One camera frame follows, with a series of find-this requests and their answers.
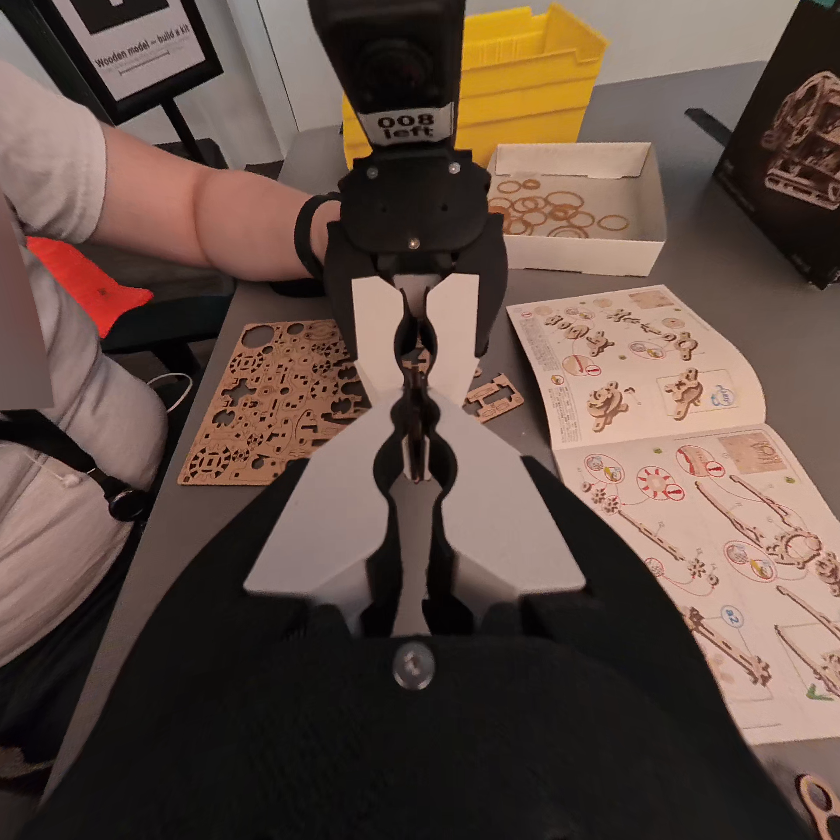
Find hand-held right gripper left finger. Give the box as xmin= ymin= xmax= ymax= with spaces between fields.
xmin=243 ymin=390 xmax=413 ymax=637

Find black flat bar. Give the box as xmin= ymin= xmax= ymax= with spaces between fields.
xmin=684 ymin=107 xmax=734 ymax=148

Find black wristband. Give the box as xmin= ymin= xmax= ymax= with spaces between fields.
xmin=293 ymin=192 xmax=342 ymax=280

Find yellow plastic bin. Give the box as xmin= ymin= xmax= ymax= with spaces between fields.
xmin=341 ymin=3 xmax=611 ymax=168

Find pile of rubber bands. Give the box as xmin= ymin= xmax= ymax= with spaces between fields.
xmin=489 ymin=177 xmax=631 ymax=238

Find black strap with buckle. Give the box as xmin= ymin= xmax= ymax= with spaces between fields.
xmin=0 ymin=410 xmax=155 ymax=522

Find small wooden sheet fragment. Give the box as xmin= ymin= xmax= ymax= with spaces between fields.
xmin=462 ymin=373 xmax=526 ymax=423

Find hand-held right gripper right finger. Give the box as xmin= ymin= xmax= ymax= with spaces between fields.
xmin=419 ymin=389 xmax=587 ymax=632

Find black framed sign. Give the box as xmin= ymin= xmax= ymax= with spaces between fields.
xmin=29 ymin=0 xmax=224 ymax=165

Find white cardboard box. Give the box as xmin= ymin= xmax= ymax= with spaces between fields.
xmin=486 ymin=141 xmax=667 ymax=278

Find black model kit box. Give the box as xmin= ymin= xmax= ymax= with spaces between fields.
xmin=712 ymin=0 xmax=840 ymax=291

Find orange chair seat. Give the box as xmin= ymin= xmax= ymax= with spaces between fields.
xmin=26 ymin=236 xmax=155 ymax=339

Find laser-cut wooden parts sheet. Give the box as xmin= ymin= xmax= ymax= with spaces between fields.
xmin=177 ymin=319 xmax=375 ymax=488

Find person in white shirt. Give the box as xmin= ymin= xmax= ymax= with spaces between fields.
xmin=0 ymin=59 xmax=172 ymax=670

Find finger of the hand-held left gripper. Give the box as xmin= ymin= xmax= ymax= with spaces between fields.
xmin=351 ymin=274 xmax=413 ymax=409
xmin=419 ymin=271 xmax=480 ymax=403

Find person's left forearm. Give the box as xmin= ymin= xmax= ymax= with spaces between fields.
xmin=98 ymin=121 xmax=342 ymax=283

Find illustrated instruction booklet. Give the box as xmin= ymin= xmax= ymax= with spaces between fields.
xmin=507 ymin=283 xmax=840 ymax=746

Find white cable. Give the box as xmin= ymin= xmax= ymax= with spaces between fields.
xmin=146 ymin=373 xmax=194 ymax=411

